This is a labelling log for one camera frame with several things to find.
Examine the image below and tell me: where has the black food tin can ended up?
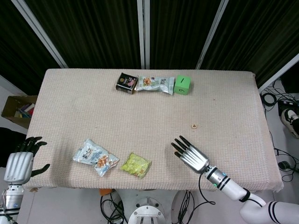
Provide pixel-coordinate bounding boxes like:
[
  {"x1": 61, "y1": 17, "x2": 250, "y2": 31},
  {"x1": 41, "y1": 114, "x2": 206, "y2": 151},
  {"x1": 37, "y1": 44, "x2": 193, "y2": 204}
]
[{"x1": 115, "y1": 72, "x2": 138, "y2": 95}]

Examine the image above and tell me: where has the cardboard box with books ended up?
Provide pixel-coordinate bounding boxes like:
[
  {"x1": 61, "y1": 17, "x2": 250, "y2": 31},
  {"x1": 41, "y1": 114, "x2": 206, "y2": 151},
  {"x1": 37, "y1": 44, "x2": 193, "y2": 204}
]
[{"x1": 1, "y1": 95, "x2": 38, "y2": 129}]

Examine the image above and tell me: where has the beige waffle tablecloth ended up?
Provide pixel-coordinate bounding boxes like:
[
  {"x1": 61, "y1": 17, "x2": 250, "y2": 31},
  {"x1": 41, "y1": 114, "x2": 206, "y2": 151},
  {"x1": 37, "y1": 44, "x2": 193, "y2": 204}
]
[{"x1": 23, "y1": 68, "x2": 285, "y2": 193}]

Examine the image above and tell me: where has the yellow green snack bag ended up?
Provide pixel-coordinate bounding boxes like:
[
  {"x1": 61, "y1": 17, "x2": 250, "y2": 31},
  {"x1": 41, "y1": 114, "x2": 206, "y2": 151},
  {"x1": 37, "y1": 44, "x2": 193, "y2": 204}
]
[{"x1": 120, "y1": 152, "x2": 152, "y2": 180}]

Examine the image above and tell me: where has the silver crumpled snack bag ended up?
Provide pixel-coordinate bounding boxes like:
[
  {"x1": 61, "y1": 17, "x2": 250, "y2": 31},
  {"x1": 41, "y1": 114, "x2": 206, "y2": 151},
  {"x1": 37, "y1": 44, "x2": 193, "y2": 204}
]
[{"x1": 135, "y1": 74, "x2": 176, "y2": 96}]

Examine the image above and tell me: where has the white black sneaker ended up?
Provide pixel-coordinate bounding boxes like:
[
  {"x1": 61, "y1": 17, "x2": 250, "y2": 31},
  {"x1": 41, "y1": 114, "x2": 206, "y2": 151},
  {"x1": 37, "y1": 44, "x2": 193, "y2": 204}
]
[{"x1": 281, "y1": 108, "x2": 299, "y2": 137}]

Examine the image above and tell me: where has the white blue snack bag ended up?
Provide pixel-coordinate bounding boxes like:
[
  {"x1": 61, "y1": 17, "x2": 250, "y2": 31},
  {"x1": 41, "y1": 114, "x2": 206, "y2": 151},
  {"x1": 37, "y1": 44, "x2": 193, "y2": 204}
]
[{"x1": 71, "y1": 138, "x2": 120, "y2": 178}]

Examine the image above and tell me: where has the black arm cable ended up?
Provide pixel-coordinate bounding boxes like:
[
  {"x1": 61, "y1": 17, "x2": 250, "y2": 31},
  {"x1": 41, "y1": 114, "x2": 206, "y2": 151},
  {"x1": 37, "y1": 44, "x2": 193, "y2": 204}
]
[{"x1": 198, "y1": 171, "x2": 267, "y2": 207}]

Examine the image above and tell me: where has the dark green pleated curtain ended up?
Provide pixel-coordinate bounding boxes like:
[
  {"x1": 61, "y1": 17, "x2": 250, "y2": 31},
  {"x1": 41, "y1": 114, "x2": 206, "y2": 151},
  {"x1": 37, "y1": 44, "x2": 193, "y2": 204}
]
[{"x1": 0, "y1": 0, "x2": 299, "y2": 89}]

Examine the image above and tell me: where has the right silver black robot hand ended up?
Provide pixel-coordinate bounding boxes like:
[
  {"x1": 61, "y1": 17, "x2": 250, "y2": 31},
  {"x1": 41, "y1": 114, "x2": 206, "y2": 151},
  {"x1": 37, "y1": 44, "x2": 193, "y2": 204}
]
[{"x1": 171, "y1": 135, "x2": 210, "y2": 174}]

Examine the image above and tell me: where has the black cable bundle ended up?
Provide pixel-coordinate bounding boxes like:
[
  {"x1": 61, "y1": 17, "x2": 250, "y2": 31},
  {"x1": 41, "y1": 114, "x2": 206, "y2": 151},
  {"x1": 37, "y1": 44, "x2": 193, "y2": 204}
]
[
  {"x1": 259, "y1": 85, "x2": 299, "y2": 112},
  {"x1": 268, "y1": 130, "x2": 299, "y2": 187},
  {"x1": 100, "y1": 189, "x2": 128, "y2": 224},
  {"x1": 171, "y1": 190, "x2": 217, "y2": 224}
]

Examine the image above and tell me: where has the white frame post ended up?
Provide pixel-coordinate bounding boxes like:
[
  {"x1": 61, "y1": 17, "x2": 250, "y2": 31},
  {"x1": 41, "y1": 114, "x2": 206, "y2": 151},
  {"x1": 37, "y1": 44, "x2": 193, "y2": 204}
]
[
  {"x1": 137, "y1": 0, "x2": 150, "y2": 70},
  {"x1": 195, "y1": 0, "x2": 232, "y2": 70},
  {"x1": 15, "y1": 0, "x2": 67, "y2": 69},
  {"x1": 256, "y1": 53, "x2": 299, "y2": 89}
]

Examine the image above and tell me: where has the green numbered foam cube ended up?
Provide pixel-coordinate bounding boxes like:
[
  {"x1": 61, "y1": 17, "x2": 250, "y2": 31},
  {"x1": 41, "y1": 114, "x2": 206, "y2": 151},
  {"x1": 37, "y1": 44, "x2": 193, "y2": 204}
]
[{"x1": 174, "y1": 75, "x2": 192, "y2": 96}]

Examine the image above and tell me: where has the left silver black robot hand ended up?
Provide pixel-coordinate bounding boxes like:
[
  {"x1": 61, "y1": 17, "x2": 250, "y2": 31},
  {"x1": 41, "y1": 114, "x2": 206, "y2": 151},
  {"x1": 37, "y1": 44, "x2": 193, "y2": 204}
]
[{"x1": 4, "y1": 136, "x2": 50, "y2": 185}]

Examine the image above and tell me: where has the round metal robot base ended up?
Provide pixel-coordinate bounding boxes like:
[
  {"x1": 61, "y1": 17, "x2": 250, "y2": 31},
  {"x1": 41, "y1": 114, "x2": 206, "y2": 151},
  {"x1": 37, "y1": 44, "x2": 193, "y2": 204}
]
[{"x1": 128, "y1": 197, "x2": 167, "y2": 224}]

